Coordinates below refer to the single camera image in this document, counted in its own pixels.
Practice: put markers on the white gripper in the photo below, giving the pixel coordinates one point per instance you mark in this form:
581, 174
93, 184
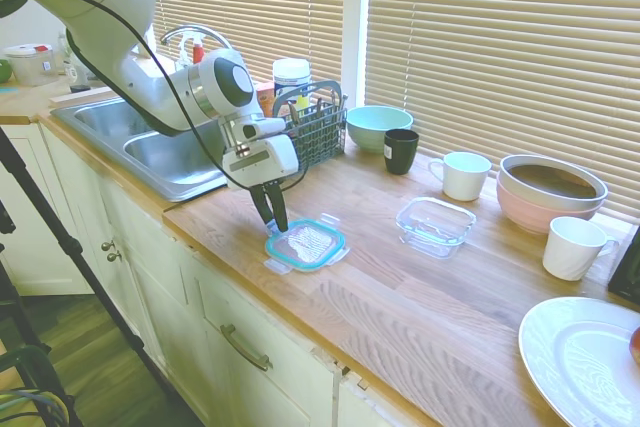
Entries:
262, 162

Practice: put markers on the clear lid with teal seal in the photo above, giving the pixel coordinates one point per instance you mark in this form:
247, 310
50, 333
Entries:
307, 246

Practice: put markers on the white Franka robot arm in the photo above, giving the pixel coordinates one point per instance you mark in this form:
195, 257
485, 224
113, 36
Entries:
115, 22

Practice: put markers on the clear glass food container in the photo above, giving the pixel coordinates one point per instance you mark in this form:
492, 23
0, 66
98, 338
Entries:
435, 229

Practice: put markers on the grey plastic cutlery basket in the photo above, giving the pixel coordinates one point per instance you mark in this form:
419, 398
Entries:
320, 139

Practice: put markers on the metal cutlery piece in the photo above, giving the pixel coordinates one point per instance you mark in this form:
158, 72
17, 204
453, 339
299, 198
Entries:
318, 107
294, 114
336, 98

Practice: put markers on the orange packet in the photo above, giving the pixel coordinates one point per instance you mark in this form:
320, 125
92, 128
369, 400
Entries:
265, 96

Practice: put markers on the stainless steel sink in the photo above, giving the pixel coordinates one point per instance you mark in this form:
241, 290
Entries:
165, 157

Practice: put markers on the mint green bowl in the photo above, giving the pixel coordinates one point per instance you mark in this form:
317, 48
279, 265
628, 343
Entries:
365, 134

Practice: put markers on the white wipes canister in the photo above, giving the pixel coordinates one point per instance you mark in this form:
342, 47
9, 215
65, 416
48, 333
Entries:
291, 79

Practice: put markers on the white kitchen base cabinets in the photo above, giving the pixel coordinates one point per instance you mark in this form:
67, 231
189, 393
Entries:
175, 307

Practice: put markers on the black mug with sticker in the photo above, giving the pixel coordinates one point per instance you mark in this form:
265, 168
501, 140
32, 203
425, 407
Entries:
400, 152

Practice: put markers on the round metal cabinet knob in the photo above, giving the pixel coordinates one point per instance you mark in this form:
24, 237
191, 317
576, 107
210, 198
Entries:
106, 246
115, 256

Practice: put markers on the clear spray bottle red trigger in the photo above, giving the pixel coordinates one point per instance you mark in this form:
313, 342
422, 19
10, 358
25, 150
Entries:
196, 49

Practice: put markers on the chrome sink faucet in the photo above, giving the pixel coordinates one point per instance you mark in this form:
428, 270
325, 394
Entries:
200, 32

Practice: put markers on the wide white mug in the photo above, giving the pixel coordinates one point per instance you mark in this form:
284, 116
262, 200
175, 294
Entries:
465, 177

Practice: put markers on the white lidded plastic tub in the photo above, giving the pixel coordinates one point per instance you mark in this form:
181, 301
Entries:
30, 67

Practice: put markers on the white ribbed cup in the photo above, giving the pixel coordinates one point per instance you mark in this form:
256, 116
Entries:
572, 249

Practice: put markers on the white dinner plate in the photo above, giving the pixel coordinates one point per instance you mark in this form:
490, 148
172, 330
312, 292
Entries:
575, 362

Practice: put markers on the black toaster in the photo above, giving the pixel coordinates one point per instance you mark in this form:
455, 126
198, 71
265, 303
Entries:
627, 274

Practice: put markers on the red apple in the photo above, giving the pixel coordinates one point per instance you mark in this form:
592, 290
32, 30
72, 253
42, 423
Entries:
635, 344

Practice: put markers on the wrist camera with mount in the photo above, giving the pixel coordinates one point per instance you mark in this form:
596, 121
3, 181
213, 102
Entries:
260, 129

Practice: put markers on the black camera tripod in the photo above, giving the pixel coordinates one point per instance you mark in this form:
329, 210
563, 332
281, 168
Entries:
55, 227

